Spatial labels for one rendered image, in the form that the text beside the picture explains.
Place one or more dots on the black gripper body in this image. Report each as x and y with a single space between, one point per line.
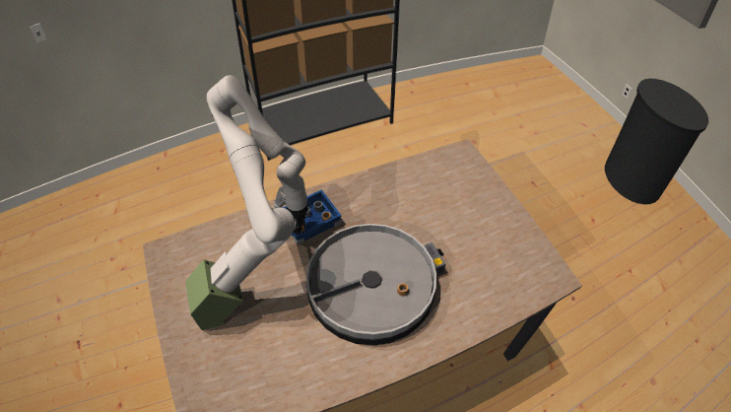
299 213

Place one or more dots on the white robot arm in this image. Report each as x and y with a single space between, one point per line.
271 227

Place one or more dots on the blue crate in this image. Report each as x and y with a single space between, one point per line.
314 223

